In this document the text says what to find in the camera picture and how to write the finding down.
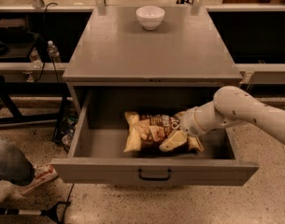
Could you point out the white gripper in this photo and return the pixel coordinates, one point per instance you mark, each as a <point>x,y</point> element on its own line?
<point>189,122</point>

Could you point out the brown chip bag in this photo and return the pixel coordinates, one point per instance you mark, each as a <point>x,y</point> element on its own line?
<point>147,132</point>

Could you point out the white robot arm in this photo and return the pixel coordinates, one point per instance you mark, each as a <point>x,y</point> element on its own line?
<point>229,107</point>

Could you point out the open grey top drawer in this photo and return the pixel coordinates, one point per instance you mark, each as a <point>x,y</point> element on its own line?
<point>97,151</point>

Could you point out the grey cabinet with counter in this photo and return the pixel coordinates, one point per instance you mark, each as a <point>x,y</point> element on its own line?
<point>114,49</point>

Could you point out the white ceramic bowl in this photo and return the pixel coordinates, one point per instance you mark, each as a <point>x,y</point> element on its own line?
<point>150,17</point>

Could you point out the white and red sneaker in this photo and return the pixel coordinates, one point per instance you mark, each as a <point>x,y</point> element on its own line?
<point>43,174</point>

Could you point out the clear plastic water bottle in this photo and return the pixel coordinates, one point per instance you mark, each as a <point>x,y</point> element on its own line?
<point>54,52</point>

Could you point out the black and white tool pole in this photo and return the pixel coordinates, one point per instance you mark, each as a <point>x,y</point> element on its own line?
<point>50,213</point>

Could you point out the person leg in jeans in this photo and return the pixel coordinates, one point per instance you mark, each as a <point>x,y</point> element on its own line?
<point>14,167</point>

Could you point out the black drawer handle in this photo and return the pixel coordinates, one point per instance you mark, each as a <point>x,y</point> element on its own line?
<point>154,175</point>

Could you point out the black table frame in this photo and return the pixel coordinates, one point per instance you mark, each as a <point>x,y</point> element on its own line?
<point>25,103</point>

